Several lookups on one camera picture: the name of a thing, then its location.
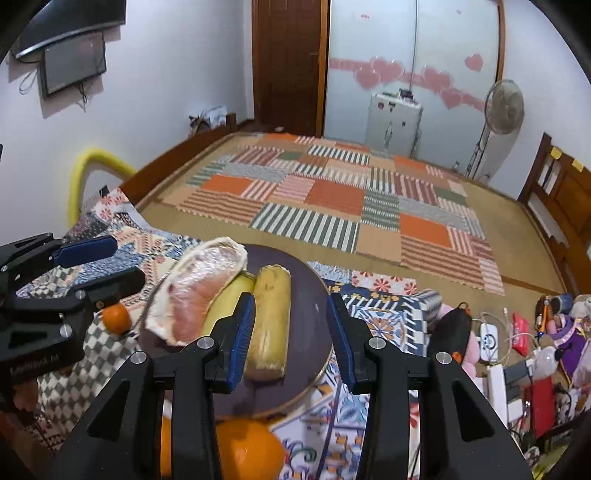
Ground small tangerine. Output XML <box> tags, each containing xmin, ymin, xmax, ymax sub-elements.
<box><xmin>101</xmin><ymin>303</ymin><xmax>131</xmax><ymax>336</ymax></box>

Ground large pomelo segment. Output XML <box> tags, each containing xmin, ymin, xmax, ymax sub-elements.
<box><xmin>143</xmin><ymin>237</ymin><xmax>247</xmax><ymax>347</ymax></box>

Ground large orange with stem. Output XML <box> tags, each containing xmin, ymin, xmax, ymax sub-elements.
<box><xmin>159</xmin><ymin>415</ymin><xmax>286</xmax><ymax>479</ymax></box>

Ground person left hand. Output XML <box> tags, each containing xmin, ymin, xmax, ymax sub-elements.
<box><xmin>13</xmin><ymin>379</ymin><xmax>38</xmax><ymax>412</ymax></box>

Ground pink plush toy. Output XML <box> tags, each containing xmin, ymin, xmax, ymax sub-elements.
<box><xmin>437</xmin><ymin>304</ymin><xmax>479</xmax><ymax>379</ymax></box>

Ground black orange pouch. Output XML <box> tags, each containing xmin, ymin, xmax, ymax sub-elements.
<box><xmin>427</xmin><ymin>302</ymin><xmax>473</xmax><ymax>364</ymax></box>

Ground yellow foam tube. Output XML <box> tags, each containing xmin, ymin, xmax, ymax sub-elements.
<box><xmin>67</xmin><ymin>148</ymin><xmax>136</xmax><ymax>227</ymax></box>

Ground patterned patchwork cloth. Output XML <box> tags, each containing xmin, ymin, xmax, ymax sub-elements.
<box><xmin>13</xmin><ymin>186</ymin><xmax>463</xmax><ymax>480</ymax></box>

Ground dark purple plate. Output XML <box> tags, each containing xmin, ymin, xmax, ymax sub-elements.
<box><xmin>139</xmin><ymin>245</ymin><xmax>332</xmax><ymax>418</ymax></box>

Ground clothes pile by door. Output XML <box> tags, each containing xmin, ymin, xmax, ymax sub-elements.
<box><xmin>188</xmin><ymin>105</ymin><xmax>228</xmax><ymax>137</ymax></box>

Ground striped patchwork blanket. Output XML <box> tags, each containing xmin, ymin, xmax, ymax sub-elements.
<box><xmin>160</xmin><ymin>133</ymin><xmax>504</xmax><ymax>295</ymax></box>

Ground wooden bed headboard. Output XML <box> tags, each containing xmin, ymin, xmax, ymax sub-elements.
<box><xmin>518</xmin><ymin>133</ymin><xmax>590</xmax><ymax>294</ymax></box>

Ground white appliance box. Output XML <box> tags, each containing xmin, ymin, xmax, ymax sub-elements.
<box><xmin>365</xmin><ymin>89</ymin><xmax>423</xmax><ymax>157</ymax></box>

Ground standing electric fan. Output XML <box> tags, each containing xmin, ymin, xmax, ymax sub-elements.
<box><xmin>466</xmin><ymin>79</ymin><xmax>525</xmax><ymax>180</ymax></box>

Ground brown wooden door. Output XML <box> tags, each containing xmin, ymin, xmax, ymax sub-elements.
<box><xmin>252</xmin><ymin>0</ymin><xmax>329</xmax><ymax>136</ymax></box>

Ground frosted sliding wardrobe doors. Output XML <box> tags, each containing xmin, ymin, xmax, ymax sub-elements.
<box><xmin>324</xmin><ymin>1</ymin><xmax>500</xmax><ymax>172</ymax></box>

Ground small wall monitor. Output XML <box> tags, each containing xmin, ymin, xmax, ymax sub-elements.
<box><xmin>40</xmin><ymin>31</ymin><xmax>106</xmax><ymax>98</ymax></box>

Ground wall mounted black television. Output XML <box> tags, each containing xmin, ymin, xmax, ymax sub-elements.
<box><xmin>11</xmin><ymin>0</ymin><xmax>127</xmax><ymax>59</ymax></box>

